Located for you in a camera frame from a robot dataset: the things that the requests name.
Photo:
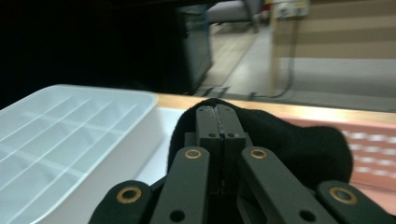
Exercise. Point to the black cabinet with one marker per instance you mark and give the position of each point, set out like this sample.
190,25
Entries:
196,46

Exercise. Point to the wooden shelf unit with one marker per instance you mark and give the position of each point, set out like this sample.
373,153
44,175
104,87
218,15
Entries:
342,40

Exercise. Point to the black sock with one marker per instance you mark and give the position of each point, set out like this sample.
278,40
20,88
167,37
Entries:
295,149

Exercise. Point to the white divided storage box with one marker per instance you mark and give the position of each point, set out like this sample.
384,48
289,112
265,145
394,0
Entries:
62,130

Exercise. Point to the wooden table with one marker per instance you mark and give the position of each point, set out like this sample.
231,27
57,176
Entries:
280,109

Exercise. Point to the pink perforated plastic basket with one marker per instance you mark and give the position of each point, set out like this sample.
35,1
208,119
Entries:
373,186

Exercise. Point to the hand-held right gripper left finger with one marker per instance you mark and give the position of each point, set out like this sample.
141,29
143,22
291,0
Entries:
211,124

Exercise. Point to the white power strip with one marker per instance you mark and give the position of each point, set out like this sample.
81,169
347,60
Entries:
292,9

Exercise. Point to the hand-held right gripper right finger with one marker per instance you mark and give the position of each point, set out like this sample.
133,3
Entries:
230,124

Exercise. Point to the grey seat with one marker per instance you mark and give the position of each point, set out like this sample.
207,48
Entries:
230,12

